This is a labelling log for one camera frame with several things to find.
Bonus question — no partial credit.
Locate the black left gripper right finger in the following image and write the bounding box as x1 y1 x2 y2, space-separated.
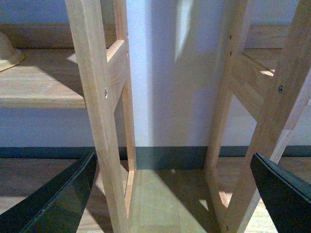
250 153 311 233

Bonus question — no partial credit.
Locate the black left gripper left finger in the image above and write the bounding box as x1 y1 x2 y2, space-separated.
0 152 97 233

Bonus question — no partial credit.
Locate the wooden shelf unit right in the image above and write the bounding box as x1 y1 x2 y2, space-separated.
205 0 311 233

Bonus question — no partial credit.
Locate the wooden shelf unit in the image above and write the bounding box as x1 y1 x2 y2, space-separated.
0 0 136 233
205 0 311 233

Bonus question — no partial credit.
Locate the wooden shelf unit left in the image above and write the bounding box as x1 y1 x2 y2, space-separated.
0 0 136 233

